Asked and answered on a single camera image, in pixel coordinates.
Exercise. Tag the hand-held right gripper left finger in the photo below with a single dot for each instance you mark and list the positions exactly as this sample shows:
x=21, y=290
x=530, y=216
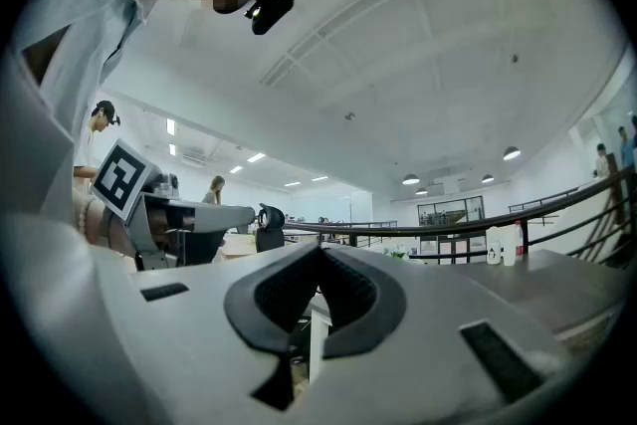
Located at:
x=189, y=338

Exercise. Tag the plastic bottle red cap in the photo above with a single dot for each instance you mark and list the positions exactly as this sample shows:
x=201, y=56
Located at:
x=519, y=239

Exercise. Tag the round pendant lamp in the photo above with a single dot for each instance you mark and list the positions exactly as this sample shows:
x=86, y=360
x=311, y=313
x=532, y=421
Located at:
x=488, y=179
x=421, y=191
x=410, y=180
x=511, y=154

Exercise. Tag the white mug with dark print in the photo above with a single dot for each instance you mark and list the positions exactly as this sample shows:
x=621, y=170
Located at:
x=493, y=250

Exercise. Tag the plain white cup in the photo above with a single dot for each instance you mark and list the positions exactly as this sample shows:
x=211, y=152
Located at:
x=508, y=250

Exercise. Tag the black metal railing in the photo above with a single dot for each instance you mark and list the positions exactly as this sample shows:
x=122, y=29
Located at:
x=448, y=229

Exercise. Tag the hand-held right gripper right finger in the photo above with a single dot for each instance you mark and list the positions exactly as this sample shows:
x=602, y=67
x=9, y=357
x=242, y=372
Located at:
x=438, y=363

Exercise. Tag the black office chair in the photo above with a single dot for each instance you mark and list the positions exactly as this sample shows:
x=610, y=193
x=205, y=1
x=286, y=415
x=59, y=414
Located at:
x=269, y=231

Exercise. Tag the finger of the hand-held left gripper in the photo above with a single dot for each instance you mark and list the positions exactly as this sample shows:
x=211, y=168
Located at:
x=224, y=218

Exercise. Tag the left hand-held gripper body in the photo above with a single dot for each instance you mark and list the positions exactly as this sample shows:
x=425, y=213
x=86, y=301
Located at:
x=119, y=176

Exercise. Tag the person's left forearm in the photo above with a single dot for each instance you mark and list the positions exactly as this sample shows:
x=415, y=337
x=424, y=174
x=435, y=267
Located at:
x=114, y=236

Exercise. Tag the black head-mounted camera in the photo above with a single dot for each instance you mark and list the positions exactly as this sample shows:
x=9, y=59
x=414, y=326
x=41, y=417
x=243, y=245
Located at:
x=271, y=10

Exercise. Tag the person's left hand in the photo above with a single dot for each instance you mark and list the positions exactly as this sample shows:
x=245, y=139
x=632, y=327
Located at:
x=166, y=221

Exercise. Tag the person's light blue shirt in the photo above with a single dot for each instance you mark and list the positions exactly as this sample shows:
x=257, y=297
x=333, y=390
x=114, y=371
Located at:
x=89, y=40

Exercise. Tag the white and blue artificial flowers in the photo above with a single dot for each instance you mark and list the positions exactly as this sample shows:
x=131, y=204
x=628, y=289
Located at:
x=398, y=253

